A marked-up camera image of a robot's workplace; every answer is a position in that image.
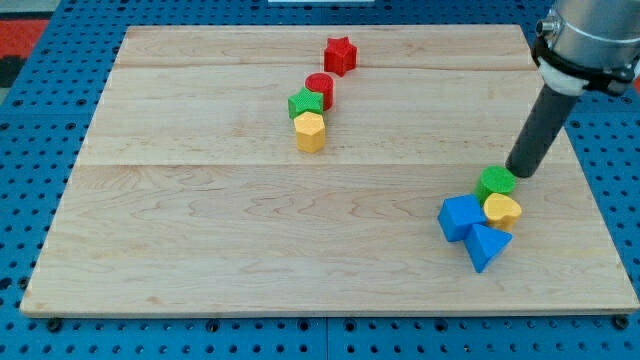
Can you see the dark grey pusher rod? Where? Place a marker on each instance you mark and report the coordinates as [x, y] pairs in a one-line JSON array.
[[543, 124]]

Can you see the green cylinder block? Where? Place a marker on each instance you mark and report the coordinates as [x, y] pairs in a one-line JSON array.
[[494, 179]]

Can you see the yellow heart block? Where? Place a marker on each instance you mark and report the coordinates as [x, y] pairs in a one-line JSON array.
[[502, 212]]

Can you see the blue cube block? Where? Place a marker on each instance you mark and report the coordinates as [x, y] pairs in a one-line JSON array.
[[458, 214]]

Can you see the blue triangle block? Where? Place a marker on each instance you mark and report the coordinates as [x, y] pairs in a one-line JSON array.
[[484, 244]]

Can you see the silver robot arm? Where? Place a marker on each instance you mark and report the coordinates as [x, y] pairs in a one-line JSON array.
[[580, 46]]

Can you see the red star block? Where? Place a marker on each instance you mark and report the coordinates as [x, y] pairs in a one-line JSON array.
[[340, 56]]

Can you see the red cylinder block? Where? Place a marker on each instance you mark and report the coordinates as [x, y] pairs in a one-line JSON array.
[[324, 84]]

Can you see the yellow hexagon block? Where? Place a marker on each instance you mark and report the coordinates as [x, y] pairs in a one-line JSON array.
[[310, 132]]

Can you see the green star block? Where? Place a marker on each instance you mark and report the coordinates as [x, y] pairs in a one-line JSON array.
[[305, 101]]

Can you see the wooden board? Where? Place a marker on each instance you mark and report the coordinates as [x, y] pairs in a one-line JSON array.
[[190, 199]]

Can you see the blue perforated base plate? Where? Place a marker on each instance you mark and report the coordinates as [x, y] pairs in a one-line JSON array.
[[43, 122]]

